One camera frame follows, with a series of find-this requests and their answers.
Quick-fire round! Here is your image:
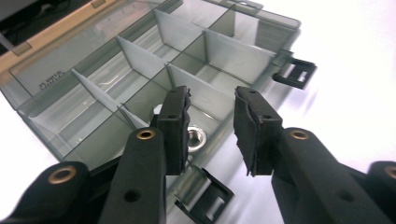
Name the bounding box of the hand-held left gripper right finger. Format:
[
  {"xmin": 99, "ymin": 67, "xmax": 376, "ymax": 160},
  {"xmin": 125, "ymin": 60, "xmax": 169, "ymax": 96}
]
[{"xmin": 233, "ymin": 86, "xmax": 284, "ymax": 177}]

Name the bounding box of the transparent grey compartment storage box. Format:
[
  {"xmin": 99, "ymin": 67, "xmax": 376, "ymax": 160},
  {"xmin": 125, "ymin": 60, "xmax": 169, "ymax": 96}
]
[{"xmin": 0, "ymin": 0, "xmax": 318, "ymax": 224}]

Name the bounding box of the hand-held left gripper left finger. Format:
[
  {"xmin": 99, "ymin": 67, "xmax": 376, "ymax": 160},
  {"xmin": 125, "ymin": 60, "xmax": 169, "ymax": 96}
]
[{"xmin": 156, "ymin": 86, "xmax": 191, "ymax": 175}]

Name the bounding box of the grey panel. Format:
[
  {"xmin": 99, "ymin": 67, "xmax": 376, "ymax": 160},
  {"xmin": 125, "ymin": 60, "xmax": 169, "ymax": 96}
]
[{"xmin": 0, "ymin": 0, "xmax": 43, "ymax": 22}]

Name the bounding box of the silver hex nut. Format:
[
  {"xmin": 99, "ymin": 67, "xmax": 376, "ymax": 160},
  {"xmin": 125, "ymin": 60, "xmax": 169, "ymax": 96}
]
[{"xmin": 186, "ymin": 125, "xmax": 207, "ymax": 153}]

